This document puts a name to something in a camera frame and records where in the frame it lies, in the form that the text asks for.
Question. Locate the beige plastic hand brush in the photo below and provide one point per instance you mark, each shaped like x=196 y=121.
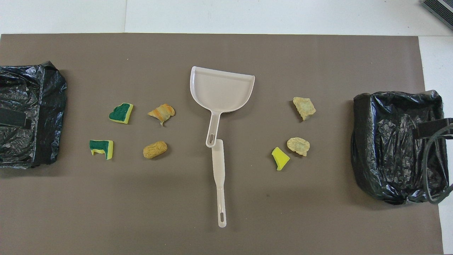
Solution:
x=218 y=166

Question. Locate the brown paper table mat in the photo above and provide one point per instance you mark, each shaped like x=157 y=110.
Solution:
x=141 y=212

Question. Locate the yellow sponge wedge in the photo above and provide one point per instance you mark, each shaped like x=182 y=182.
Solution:
x=280 y=158

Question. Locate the green yellow trapezoid sponge piece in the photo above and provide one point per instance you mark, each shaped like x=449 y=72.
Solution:
x=121 y=113

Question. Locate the orange striped bread piece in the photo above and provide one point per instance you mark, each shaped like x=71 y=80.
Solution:
x=161 y=112

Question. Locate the rounded pale foam chunk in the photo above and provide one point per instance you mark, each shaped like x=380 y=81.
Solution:
x=298 y=146

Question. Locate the grey ribbed device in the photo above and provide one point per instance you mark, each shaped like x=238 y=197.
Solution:
x=442 y=9

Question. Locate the black bag lined bin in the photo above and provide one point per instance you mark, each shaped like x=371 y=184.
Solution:
x=21 y=88
x=385 y=141

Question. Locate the angular pale foam chunk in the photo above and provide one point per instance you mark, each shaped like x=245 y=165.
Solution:
x=304 y=108

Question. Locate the green yellow notched sponge piece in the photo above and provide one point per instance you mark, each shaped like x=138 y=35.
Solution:
x=101 y=146

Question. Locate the brown bread roll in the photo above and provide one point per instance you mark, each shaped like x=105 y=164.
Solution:
x=155 y=149

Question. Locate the beige plastic dustpan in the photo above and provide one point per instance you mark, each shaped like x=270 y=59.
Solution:
x=221 y=88

